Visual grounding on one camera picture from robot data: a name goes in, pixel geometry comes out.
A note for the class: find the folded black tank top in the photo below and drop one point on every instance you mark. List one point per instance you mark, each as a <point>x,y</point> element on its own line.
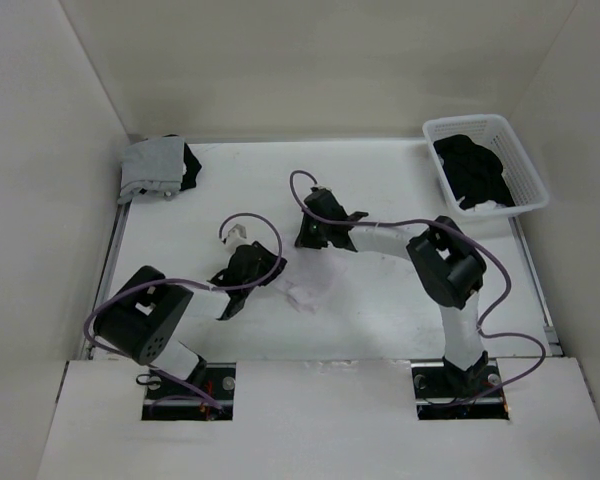
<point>191,169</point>

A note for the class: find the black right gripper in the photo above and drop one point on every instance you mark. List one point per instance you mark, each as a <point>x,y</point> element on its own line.
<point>305,240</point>

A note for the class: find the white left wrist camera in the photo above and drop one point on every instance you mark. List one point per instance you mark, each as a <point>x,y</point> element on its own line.
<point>235,237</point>

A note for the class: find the black tank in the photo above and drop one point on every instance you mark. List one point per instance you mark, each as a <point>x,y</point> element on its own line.
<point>191,169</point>
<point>474,173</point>

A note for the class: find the white garment in basket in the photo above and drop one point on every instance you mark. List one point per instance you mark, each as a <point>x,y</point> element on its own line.
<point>481,208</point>

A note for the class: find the folded grey tank top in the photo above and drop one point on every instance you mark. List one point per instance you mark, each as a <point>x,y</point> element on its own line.
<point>152,167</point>

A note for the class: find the white plastic laundry basket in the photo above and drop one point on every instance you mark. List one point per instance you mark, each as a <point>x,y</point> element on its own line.
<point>493,132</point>

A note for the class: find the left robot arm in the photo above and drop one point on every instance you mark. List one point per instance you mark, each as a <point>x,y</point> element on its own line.
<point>142,324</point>

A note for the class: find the white tank top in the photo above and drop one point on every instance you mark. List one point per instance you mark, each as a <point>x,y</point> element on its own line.
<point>309,277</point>

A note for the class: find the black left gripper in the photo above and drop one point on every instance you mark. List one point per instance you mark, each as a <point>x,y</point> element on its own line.
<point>269,261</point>

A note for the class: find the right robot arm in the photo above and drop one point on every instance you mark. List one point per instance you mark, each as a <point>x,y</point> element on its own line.
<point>449,269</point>

